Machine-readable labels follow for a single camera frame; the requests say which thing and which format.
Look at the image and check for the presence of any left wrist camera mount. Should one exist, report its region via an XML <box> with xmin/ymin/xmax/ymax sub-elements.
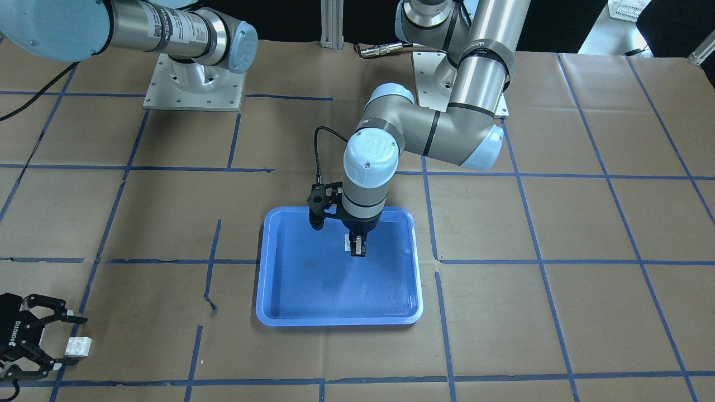
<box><xmin>307</xmin><ymin>181</ymin><xmax>343</xmax><ymax>231</ymax></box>

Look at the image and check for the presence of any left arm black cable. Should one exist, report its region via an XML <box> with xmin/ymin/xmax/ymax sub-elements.
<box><xmin>314</xmin><ymin>126</ymin><xmax>351</xmax><ymax>188</ymax></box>

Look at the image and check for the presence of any blue plastic tray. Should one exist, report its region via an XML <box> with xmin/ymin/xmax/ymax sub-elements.
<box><xmin>255</xmin><ymin>207</ymin><xmax>424</xmax><ymax>327</ymax></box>

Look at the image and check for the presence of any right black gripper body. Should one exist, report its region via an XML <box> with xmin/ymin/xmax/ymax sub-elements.
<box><xmin>1</xmin><ymin>293</ymin><xmax>68</xmax><ymax>382</ymax></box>

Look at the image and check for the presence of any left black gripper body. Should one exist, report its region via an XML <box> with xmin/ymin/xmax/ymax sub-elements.
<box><xmin>341</xmin><ymin>216</ymin><xmax>380</xmax><ymax>245</ymax></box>

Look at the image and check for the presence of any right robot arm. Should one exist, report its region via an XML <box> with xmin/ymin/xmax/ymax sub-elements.
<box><xmin>2</xmin><ymin>1</ymin><xmax>258</xmax><ymax>386</ymax></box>

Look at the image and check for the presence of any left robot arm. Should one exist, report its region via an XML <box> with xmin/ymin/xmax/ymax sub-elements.
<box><xmin>340</xmin><ymin>1</ymin><xmax>530</xmax><ymax>256</ymax></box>

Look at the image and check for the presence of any aluminium frame post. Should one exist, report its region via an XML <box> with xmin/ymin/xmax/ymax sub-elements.
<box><xmin>320</xmin><ymin>0</ymin><xmax>344</xmax><ymax>52</ymax></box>

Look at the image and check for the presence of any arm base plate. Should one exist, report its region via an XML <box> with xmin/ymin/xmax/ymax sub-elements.
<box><xmin>411</xmin><ymin>50</ymin><xmax>510</xmax><ymax>119</ymax></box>
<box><xmin>143</xmin><ymin>54</ymin><xmax>246</xmax><ymax>112</ymax></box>

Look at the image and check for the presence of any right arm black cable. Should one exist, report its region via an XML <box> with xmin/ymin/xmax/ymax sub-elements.
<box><xmin>0</xmin><ymin>61</ymin><xmax>79</xmax><ymax>122</ymax></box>

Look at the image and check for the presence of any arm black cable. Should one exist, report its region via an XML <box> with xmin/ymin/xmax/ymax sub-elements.
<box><xmin>314</xmin><ymin>126</ymin><xmax>351</xmax><ymax>188</ymax></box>
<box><xmin>0</xmin><ymin>61</ymin><xmax>79</xmax><ymax>122</ymax></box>

